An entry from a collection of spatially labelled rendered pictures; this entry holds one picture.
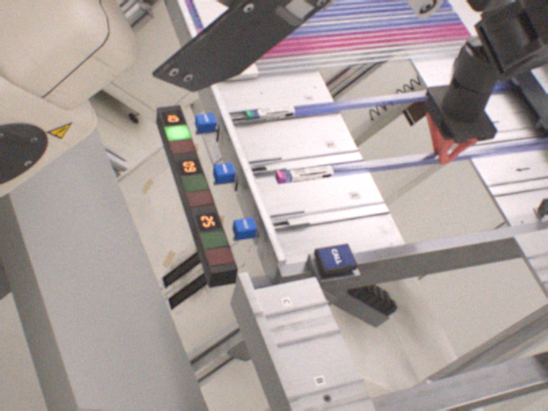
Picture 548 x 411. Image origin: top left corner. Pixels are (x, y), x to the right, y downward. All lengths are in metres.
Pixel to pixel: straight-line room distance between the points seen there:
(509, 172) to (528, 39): 0.41
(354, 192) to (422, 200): 2.20
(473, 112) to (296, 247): 0.31
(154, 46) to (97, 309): 1.81
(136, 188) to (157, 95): 0.99
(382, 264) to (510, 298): 2.00
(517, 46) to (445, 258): 0.37
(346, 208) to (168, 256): 0.60
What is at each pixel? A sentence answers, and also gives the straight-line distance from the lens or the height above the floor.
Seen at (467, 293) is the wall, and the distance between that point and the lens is 3.36.
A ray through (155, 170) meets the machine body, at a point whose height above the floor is 0.38.
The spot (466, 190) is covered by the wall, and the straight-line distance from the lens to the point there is 3.51.
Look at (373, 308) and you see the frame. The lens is 1.73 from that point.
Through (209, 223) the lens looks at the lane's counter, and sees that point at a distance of 1.32.
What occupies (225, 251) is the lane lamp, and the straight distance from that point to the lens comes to 1.29.
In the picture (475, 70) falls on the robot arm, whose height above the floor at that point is 1.09.
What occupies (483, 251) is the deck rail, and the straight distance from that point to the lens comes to 1.40.
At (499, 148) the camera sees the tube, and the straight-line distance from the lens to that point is 1.38.
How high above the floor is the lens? 1.16
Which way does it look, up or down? 18 degrees down
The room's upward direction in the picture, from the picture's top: 54 degrees clockwise
